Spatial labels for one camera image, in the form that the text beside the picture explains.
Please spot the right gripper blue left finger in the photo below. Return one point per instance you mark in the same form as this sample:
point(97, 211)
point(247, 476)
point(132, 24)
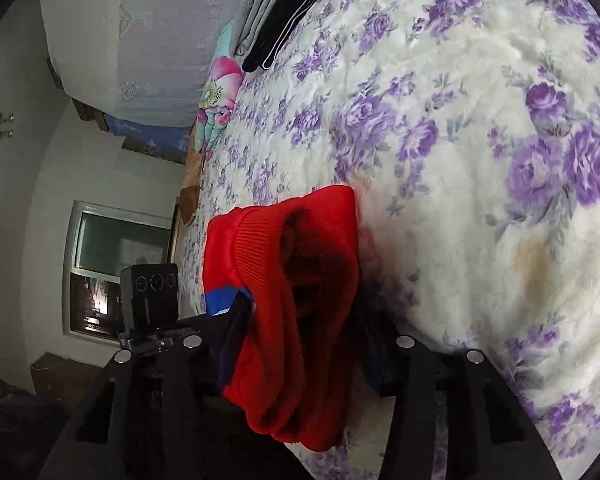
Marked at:
point(156, 412)

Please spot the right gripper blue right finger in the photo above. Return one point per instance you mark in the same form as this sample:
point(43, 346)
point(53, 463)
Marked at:
point(490, 435)

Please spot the red pants with striped band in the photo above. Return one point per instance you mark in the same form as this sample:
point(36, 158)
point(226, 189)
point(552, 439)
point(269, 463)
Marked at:
point(297, 261)

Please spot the blue framed picture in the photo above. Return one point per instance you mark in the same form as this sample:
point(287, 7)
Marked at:
point(167, 143)

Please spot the purple floral white bedspread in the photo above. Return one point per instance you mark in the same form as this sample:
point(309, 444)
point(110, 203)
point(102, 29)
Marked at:
point(470, 132)

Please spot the teal pink floral pillow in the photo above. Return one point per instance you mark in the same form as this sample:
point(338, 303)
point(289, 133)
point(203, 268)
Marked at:
point(218, 96)

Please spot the white lace headboard cover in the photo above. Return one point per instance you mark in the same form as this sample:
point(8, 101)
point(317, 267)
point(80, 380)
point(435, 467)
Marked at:
point(144, 61)

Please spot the black folded garment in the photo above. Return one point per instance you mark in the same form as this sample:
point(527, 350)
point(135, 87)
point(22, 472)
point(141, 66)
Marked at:
point(277, 28)

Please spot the black camera box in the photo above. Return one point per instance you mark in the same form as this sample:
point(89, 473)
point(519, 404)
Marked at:
point(149, 295)

